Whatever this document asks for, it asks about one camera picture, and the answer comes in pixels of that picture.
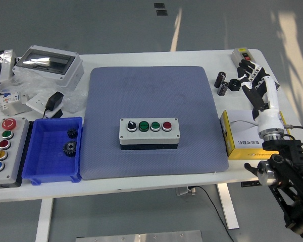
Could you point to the grey enclosure with clear lid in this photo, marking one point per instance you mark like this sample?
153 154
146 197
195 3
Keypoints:
65 73

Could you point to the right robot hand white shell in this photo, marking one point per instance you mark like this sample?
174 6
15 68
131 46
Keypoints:
270 121

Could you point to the blue-grey table mat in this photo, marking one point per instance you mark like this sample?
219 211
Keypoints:
108 83

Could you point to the grey bracket under table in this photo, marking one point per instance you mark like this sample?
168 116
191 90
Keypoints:
183 191

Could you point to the white and yellow cardboard box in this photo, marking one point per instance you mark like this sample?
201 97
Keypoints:
238 133

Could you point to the grey two-button switch box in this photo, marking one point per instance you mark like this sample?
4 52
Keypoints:
240 54

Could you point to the grey and black electrical box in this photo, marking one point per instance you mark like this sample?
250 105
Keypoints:
6 65

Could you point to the silver metal plate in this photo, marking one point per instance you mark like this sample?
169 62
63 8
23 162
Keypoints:
141 237

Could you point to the silver metal bracket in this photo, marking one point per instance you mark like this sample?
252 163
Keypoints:
17 109

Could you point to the black table control panel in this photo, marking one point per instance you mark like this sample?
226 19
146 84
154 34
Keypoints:
250 184

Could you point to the black cylindrical capacitor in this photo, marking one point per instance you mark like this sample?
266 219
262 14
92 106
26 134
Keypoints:
222 88
221 79

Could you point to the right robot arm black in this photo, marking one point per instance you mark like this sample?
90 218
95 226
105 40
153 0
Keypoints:
293 151

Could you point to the large black bevel gear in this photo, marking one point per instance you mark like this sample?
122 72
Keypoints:
70 149

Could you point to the grey five-button control box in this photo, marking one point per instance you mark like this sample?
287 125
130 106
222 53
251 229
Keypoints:
13 151

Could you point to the black hex nut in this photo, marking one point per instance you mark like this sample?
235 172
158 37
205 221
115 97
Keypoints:
234 85

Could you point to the small black bevel gear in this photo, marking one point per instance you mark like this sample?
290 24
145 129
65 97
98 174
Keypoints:
72 133

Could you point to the white circuit breaker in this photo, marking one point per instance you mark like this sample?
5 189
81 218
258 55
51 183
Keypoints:
10 99

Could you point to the clear plastic bag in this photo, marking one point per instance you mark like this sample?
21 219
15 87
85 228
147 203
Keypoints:
27 85

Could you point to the blue plastic bin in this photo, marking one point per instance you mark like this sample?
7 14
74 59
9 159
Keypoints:
48 161

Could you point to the white table leg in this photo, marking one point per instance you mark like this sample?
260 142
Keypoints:
228 206
44 219

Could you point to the black floor cover plate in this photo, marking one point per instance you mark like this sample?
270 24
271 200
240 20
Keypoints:
162 12
159 5

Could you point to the white wall socket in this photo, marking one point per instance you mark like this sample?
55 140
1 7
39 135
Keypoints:
36 102

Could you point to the black power adapter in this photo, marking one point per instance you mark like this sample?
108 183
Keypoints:
54 99

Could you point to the grey four-button control box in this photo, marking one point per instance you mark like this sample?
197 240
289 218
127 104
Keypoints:
146 137

